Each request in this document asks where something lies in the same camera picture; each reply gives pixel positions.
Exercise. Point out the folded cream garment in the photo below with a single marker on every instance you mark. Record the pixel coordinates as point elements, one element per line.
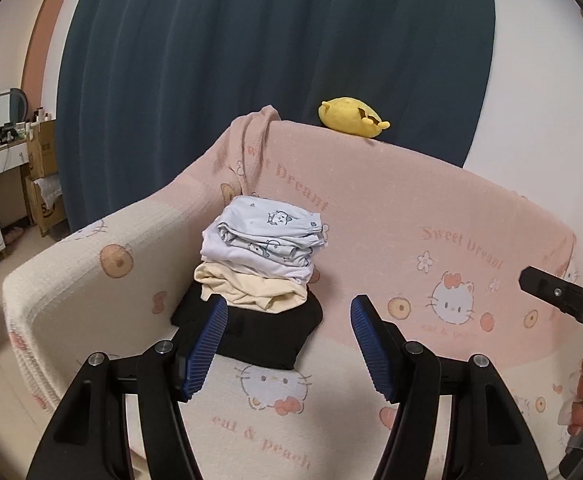
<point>251,290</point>

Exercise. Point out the white cartoon print pants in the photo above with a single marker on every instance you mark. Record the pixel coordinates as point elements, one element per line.
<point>266,245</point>

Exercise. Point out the row of cosmetic bottles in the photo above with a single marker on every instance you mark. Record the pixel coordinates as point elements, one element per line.
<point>1,135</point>

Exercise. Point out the folded black garment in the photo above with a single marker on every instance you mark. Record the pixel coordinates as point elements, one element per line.
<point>251,335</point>

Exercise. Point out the cardboard box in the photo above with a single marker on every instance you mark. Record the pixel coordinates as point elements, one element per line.
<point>43,147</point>
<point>46,215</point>

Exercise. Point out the dark blue curtain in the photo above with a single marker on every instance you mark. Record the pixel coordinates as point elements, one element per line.
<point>221,60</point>

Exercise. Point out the dark oval object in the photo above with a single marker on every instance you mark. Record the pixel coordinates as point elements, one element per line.
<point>18,102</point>

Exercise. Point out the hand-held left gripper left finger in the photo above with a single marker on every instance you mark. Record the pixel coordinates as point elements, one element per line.
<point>204,355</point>

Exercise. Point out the yellow plush toy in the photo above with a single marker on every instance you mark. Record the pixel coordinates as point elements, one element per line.
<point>354,117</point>

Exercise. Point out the pink slippers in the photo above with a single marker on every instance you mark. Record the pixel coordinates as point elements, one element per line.
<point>13,235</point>

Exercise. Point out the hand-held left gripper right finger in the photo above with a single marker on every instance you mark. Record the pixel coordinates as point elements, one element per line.
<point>371,360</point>

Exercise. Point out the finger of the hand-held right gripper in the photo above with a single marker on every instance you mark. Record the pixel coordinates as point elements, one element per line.
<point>546,287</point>

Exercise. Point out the pink cream cat print blanket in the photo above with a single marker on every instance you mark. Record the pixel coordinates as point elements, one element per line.
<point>396,200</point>

